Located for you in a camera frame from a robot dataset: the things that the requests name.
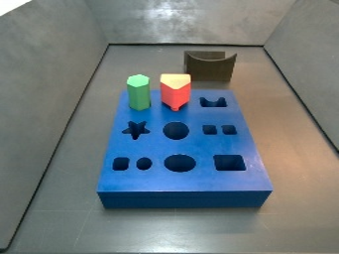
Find black curved fixture stand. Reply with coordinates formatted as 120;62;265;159
184;51;237;82

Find green hexagonal prism peg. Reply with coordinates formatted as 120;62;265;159
126;74;150;110

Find blue shape sorter block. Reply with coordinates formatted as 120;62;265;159
95;89;272;208

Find red pentagon prism peg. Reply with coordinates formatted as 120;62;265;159
160;73;190;111

